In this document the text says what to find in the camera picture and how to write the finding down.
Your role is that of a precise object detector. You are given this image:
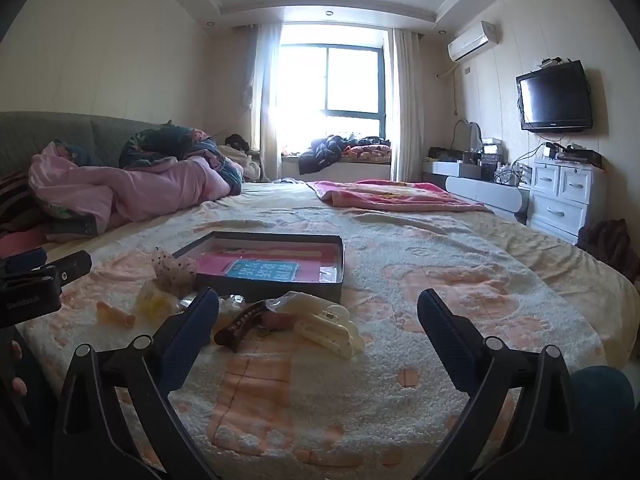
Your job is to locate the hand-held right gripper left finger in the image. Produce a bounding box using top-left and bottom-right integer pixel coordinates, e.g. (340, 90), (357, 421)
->
(52, 287), (221, 480)

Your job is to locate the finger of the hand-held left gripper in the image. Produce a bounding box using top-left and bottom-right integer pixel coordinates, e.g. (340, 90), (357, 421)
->
(47, 250), (93, 287)
(0, 248), (48, 277)

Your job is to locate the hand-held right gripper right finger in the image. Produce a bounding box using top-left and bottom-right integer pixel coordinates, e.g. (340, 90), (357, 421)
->
(417, 288), (591, 480)

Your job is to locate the brown hair clip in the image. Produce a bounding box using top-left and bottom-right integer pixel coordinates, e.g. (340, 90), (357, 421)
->
(214, 302), (273, 353)

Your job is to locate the polka dot scrunchie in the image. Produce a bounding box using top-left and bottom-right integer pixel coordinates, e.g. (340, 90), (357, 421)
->
(151, 246), (198, 297)

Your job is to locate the dark grey box tray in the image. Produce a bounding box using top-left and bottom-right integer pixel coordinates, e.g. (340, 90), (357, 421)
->
(172, 231), (346, 305)

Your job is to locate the cream claw hair clip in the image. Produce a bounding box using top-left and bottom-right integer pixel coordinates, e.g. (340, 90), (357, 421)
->
(285, 291), (367, 359)

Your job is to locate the person's left hand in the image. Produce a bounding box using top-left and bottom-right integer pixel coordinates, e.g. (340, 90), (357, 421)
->
(10, 340), (29, 398)

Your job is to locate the pink pillow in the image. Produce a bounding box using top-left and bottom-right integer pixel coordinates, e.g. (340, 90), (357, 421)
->
(0, 230), (46, 258)

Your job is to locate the striped pillow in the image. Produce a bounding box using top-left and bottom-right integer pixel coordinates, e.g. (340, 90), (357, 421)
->
(0, 170), (36, 231)

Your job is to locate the pink quilt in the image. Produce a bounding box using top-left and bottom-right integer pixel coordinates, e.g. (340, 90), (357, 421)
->
(27, 141), (243, 236)

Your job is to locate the green bed headboard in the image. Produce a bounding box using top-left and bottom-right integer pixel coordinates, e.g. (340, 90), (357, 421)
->
(0, 111), (166, 181)

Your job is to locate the white dressing table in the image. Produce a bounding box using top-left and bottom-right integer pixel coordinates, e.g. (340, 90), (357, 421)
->
(422, 160), (531, 223)

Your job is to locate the pink printed blanket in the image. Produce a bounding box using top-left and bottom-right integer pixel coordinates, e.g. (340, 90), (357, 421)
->
(306, 179), (493, 213)

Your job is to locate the dark floral quilt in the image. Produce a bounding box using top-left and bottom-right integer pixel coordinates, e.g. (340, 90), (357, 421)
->
(119, 121), (246, 196)

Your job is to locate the person's leg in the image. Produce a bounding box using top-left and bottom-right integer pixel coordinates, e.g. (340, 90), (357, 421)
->
(570, 366), (636, 480)

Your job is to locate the brown bag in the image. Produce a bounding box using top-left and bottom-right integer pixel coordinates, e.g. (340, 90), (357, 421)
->
(576, 218), (640, 283)

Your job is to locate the white drawer cabinet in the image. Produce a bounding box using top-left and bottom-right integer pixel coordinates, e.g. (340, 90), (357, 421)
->
(526, 155), (608, 246)

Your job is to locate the pink windowsill blanket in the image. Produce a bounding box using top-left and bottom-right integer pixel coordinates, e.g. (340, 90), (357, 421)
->
(342, 142), (392, 163)

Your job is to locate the table mirror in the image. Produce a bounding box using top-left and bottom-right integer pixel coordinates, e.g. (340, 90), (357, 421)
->
(452, 119), (483, 153)

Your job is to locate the black set-top box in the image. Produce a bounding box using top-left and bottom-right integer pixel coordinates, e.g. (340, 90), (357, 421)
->
(547, 142), (603, 168)

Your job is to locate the dark puffer jacket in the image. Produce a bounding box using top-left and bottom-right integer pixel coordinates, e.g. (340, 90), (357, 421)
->
(299, 135), (346, 176)

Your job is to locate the sheer white curtain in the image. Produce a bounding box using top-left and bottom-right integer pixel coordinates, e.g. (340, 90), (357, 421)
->
(245, 24), (283, 183)
(390, 29), (426, 181)

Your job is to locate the window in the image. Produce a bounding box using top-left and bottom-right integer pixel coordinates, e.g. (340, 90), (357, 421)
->
(277, 45), (386, 138)

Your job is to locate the white air conditioner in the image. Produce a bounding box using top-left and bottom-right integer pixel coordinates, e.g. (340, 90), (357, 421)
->
(446, 21), (502, 63)

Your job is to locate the black wall television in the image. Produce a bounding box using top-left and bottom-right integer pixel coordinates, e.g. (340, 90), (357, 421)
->
(515, 60), (594, 134)

